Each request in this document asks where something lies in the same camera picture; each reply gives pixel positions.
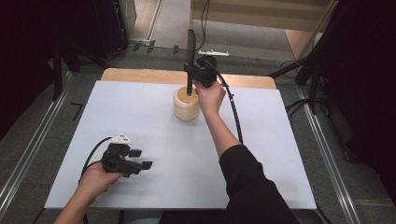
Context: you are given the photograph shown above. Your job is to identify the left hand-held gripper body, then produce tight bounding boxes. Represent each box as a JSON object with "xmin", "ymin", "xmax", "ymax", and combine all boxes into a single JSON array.
[{"xmin": 101, "ymin": 133, "xmax": 144, "ymax": 178}]

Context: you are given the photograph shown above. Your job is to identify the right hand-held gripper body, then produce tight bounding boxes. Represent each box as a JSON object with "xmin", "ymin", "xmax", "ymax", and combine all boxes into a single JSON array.
[{"xmin": 194, "ymin": 54, "xmax": 219, "ymax": 89}]

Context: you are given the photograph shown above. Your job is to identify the dark brown spatula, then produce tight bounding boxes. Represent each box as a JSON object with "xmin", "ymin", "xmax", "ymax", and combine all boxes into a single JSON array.
[{"xmin": 186, "ymin": 29, "xmax": 197, "ymax": 96}]

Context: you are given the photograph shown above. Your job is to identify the beige ribbed utensil holder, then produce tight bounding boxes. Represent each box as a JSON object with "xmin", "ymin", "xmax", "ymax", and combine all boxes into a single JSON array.
[{"xmin": 173, "ymin": 86, "xmax": 201, "ymax": 122}]

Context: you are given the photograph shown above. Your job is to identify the person's right hand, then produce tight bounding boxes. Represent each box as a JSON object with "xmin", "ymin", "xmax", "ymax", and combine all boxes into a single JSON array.
[{"xmin": 192, "ymin": 79, "xmax": 227, "ymax": 117}]

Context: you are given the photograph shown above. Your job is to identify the person's left hand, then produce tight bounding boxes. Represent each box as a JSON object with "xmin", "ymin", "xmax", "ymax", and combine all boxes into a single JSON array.
[{"xmin": 78, "ymin": 161, "xmax": 126, "ymax": 203}]

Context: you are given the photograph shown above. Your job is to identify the white bar on floor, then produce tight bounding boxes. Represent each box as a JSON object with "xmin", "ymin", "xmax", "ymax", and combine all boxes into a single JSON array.
[{"xmin": 197, "ymin": 49, "xmax": 230, "ymax": 57}]

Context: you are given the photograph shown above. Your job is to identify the white table sheet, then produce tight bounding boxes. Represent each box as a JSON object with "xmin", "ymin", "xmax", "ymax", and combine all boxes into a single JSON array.
[{"xmin": 44, "ymin": 79, "xmax": 318, "ymax": 210}]

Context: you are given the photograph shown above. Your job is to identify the wooden table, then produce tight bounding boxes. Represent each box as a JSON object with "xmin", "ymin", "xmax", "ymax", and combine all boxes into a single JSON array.
[{"xmin": 101, "ymin": 67, "xmax": 277, "ymax": 91}]

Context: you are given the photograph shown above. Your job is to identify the dark cabinet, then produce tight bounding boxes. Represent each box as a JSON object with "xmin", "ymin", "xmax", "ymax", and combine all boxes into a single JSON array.
[{"xmin": 92, "ymin": 0, "xmax": 138, "ymax": 58}]

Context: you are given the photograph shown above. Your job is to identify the black metal stand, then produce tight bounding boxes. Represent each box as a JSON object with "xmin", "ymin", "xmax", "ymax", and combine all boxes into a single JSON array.
[
  {"xmin": 50, "ymin": 39, "xmax": 110, "ymax": 101},
  {"xmin": 268, "ymin": 55, "xmax": 323, "ymax": 116}
]

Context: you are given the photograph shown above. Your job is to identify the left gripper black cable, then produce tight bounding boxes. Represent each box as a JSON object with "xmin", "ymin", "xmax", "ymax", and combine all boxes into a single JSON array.
[{"xmin": 78, "ymin": 135, "xmax": 114, "ymax": 185}]

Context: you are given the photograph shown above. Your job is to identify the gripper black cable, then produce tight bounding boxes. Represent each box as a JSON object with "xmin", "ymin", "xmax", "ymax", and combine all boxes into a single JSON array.
[
  {"xmin": 78, "ymin": 135, "xmax": 114, "ymax": 185},
  {"xmin": 214, "ymin": 70, "xmax": 244, "ymax": 145}
]

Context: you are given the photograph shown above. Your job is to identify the black hanging cables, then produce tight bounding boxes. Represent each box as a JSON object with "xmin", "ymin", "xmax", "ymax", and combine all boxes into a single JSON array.
[{"xmin": 200, "ymin": 0, "xmax": 210, "ymax": 51}]

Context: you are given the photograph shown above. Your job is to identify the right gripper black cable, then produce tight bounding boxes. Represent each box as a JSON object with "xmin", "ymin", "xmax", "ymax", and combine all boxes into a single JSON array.
[{"xmin": 214, "ymin": 70, "xmax": 244, "ymax": 145}]

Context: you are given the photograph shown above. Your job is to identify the metal floor rail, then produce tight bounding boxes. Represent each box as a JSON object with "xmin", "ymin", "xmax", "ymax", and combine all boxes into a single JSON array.
[
  {"xmin": 294, "ymin": 85, "xmax": 362, "ymax": 224},
  {"xmin": 0, "ymin": 70, "xmax": 75, "ymax": 217}
]

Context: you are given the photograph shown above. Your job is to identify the black floor cables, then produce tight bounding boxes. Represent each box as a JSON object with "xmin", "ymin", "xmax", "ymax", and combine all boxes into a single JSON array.
[{"xmin": 284, "ymin": 97, "xmax": 310, "ymax": 116}]

